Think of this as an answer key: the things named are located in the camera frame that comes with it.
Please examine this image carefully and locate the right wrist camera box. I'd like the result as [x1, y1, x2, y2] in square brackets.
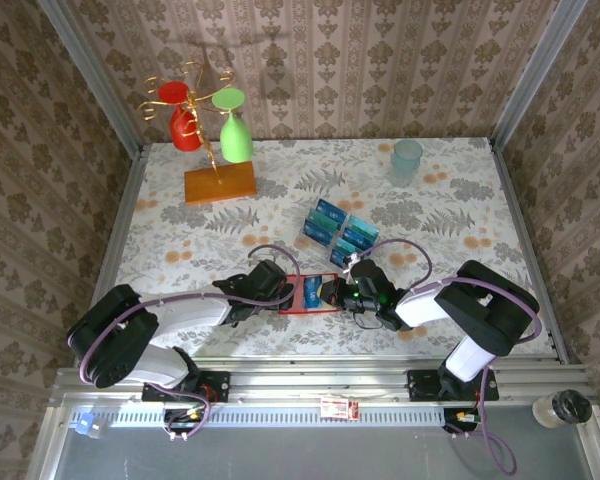
[352, 259, 387, 291]

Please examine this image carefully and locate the clear jar black lid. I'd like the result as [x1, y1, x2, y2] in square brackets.
[532, 389, 594, 430]

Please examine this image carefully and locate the aluminium table edge rail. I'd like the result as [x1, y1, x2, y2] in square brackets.
[87, 144, 149, 351]
[487, 139, 571, 364]

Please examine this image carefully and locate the small power wire bundle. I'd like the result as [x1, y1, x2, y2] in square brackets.
[449, 399, 484, 426]
[177, 384, 219, 424]

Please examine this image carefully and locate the grey metal sheet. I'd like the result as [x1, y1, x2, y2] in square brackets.
[27, 405, 600, 480]

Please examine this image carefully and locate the aluminium frame post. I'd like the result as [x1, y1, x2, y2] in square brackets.
[488, 0, 590, 151]
[36, 0, 145, 157]

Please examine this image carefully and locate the red plastic wine glass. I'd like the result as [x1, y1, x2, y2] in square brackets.
[158, 81, 203, 153]

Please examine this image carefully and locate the red card holder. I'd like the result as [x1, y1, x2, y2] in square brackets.
[278, 272, 342, 316]

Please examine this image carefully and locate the green plastic wine glass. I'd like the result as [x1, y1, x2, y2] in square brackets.
[211, 88, 255, 164]

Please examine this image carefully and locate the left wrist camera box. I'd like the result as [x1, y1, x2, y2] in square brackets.
[249, 258, 287, 294]

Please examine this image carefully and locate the small red white box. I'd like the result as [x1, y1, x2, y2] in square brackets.
[319, 397, 360, 420]

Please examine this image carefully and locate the translucent teal plastic cup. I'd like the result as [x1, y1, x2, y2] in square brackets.
[390, 139, 425, 187]

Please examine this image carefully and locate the thin black cable loop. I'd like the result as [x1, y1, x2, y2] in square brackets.
[351, 308, 385, 332]

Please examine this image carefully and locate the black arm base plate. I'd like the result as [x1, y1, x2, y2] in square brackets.
[142, 370, 231, 404]
[407, 368, 500, 403]

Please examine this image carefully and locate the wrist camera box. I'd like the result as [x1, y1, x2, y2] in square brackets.
[352, 259, 387, 291]
[249, 258, 287, 294]

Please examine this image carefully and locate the clear acrylic card stand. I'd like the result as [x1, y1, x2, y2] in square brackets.
[293, 197, 384, 274]

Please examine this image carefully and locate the slotted grey cable duct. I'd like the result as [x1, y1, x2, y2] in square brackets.
[67, 405, 449, 429]

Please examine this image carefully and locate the gold glass rack wooden base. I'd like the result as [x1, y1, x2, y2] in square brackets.
[137, 62, 258, 205]

